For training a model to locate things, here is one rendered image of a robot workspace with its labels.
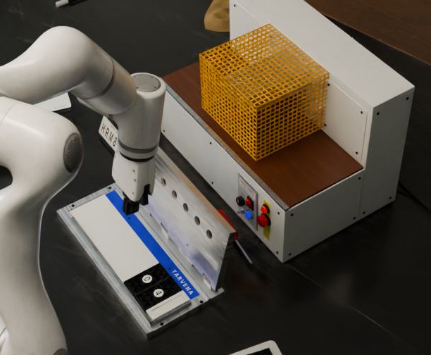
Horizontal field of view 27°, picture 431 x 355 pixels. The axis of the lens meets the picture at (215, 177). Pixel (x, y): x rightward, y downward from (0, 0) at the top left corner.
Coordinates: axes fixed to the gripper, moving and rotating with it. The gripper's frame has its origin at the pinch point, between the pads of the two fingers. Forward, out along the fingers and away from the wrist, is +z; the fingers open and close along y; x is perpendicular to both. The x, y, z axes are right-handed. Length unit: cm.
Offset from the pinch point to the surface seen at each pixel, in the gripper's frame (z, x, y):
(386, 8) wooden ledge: 1, 119, -47
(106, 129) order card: 18, 20, -45
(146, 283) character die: 21.6, 3.4, 4.8
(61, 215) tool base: 23.9, -2.6, -25.9
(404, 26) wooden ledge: 2, 118, -37
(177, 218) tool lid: 13.0, 15.6, -3.1
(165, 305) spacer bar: 21.7, 3.9, 12.4
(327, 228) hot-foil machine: 11.4, 45.2, 16.5
